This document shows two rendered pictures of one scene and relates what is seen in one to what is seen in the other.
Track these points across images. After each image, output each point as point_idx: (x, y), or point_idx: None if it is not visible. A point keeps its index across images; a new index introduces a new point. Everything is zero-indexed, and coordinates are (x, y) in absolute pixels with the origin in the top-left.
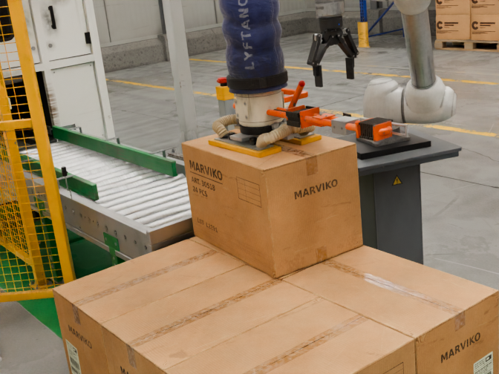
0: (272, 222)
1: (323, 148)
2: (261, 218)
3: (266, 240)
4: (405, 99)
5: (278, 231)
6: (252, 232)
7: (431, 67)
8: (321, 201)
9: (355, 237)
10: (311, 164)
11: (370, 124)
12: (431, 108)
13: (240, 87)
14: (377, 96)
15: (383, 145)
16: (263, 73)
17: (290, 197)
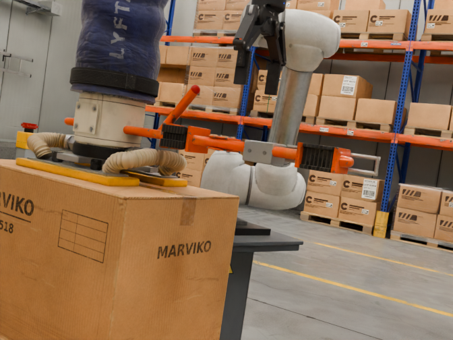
0: (118, 291)
1: (199, 193)
2: (98, 282)
3: (97, 322)
4: (254, 176)
5: (123, 309)
6: (71, 306)
7: (294, 144)
8: (188, 270)
9: (212, 333)
10: (188, 209)
11: (327, 146)
12: (283, 191)
13: (94, 81)
14: (224, 167)
15: None
16: (135, 70)
17: (152, 253)
